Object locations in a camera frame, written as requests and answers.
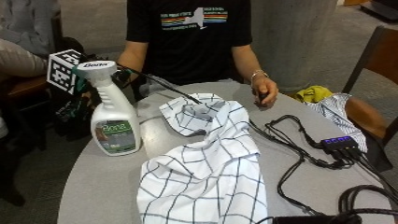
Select yellow cloth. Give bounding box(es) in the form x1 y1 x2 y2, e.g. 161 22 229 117
294 85 334 104

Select looped black cable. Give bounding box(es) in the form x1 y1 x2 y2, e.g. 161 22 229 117
264 114 329 217

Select black hub with blue lights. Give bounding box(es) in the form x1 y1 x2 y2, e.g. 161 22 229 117
320 135 361 157

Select white marker cube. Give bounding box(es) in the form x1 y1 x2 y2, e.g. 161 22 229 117
47 49 85 95

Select wooden chair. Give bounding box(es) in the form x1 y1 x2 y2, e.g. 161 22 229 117
341 24 398 173

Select person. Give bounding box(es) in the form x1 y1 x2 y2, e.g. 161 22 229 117
0 0 64 79
117 0 280 109

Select white spray bottle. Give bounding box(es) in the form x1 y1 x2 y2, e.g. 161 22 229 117
76 60 143 157

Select white checked cloth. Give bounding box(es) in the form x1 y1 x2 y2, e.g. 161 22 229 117
136 91 270 224

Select thick black cable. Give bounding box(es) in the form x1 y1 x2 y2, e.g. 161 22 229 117
336 184 398 220

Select black glove cable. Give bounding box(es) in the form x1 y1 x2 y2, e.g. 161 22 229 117
116 63 204 105

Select silver bracelet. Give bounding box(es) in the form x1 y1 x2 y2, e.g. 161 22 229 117
249 69 272 88

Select black hub cables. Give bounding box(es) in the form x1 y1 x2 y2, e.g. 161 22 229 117
337 148 398 200

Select small black object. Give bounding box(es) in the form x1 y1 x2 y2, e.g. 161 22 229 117
257 91 270 105

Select black flat device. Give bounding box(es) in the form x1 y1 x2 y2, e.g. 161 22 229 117
256 212 365 224

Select grey concrete pillar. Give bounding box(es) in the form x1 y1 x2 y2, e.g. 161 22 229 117
249 0 341 91

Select brown wooden seat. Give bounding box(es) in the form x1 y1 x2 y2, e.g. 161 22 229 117
0 74 56 105

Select white striped cloth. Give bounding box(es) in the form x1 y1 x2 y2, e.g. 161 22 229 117
305 92 370 154

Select thin black cable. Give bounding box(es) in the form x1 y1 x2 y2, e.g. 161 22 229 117
248 119 346 171

